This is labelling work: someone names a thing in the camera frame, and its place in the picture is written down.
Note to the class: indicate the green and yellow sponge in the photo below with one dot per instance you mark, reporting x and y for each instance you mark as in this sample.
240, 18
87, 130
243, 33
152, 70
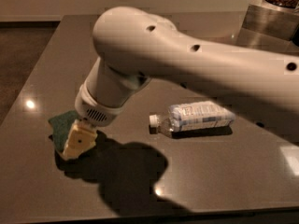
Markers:
61, 126

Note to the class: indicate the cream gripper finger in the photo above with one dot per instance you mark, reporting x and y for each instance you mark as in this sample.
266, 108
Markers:
80, 139

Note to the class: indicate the clear plastic water bottle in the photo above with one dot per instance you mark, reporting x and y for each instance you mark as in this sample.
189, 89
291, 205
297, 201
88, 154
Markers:
191, 117

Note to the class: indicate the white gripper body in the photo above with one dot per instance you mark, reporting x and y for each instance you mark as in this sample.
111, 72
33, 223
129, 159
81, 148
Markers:
94, 111

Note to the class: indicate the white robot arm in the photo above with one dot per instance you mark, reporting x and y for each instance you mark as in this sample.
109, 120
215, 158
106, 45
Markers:
134, 46

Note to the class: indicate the metal container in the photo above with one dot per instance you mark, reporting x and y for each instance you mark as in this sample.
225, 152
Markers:
268, 19

